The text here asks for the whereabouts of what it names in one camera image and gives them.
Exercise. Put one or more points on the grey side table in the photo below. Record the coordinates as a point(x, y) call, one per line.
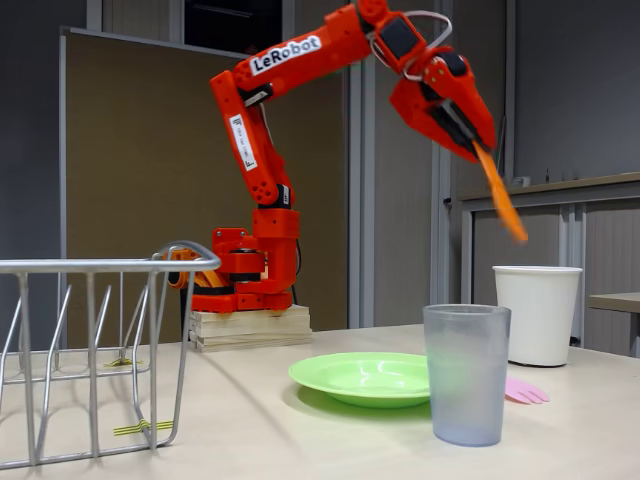
point(615, 301)

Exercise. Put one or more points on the pink plastic fork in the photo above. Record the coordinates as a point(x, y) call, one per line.
point(525, 392)

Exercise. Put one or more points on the orange plastic utensil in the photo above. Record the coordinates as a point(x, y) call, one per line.
point(500, 195)

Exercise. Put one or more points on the light orange clamp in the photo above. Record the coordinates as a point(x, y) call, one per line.
point(186, 254)

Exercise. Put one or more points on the grey sideboard cabinet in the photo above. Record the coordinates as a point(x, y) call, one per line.
point(575, 230)

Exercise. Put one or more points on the orange LeRobot robot arm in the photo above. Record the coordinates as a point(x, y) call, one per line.
point(260, 150)

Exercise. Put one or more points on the short yellow black tape marker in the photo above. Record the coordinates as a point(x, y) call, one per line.
point(120, 363)

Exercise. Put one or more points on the dark window pane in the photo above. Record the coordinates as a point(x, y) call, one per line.
point(230, 30)

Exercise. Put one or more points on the small white box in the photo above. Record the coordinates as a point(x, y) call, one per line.
point(521, 182)

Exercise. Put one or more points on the stacked wooden base block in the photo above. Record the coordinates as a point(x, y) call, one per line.
point(250, 330)

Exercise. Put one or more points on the clear grey plastic cup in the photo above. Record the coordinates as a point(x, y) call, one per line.
point(465, 390)

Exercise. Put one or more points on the white paper cup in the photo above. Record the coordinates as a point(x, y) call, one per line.
point(540, 310)

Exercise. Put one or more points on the green plastic plate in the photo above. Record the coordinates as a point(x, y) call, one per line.
point(360, 380)

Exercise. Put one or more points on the long yellow black tape marker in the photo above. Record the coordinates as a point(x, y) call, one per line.
point(127, 430)

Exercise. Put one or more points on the brown partition board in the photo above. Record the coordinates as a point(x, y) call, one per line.
point(140, 150)

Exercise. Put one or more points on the orange gripper black servo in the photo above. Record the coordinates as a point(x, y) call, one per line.
point(417, 107)

